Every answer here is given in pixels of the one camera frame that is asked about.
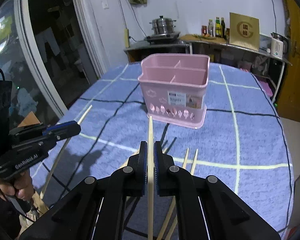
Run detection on light wooden chopstick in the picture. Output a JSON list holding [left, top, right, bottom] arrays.
[[39, 105, 93, 199], [157, 148, 189, 240], [165, 149, 198, 239], [147, 116, 154, 240]]

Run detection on metal kitchen shelf table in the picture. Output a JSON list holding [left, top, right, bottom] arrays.
[[124, 35, 290, 102]]

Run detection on person's left hand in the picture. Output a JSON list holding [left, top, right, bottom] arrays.
[[0, 170, 34, 201]]

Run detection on blue checked tablecloth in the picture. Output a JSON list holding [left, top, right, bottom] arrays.
[[31, 63, 293, 237]]

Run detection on pink plastic utensil basket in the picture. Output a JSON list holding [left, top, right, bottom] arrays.
[[138, 53, 210, 129]]

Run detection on black induction cooker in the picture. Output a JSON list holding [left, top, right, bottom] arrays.
[[145, 31, 180, 44]]

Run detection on yellow wooden door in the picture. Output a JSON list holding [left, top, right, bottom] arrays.
[[277, 0, 300, 122]]

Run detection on stainless steel steamer pot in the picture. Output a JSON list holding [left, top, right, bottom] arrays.
[[150, 15, 175, 35]]

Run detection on wooden cutting board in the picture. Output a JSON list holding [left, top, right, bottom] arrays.
[[180, 34, 228, 44]]

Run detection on green-label oil bottle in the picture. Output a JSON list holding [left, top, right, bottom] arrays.
[[215, 17, 222, 37]]

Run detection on clear plastic bottle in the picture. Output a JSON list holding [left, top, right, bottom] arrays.
[[207, 19, 214, 37]]

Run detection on dark sauce bottle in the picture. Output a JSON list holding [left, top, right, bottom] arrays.
[[221, 18, 226, 40]]

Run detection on gold square gift box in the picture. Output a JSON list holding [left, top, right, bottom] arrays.
[[229, 12, 260, 51]]

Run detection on white electric kettle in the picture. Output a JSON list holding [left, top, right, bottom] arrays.
[[270, 33, 289, 58]]

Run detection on white sliding door frame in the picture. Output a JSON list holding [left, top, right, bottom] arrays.
[[14, 0, 109, 118]]

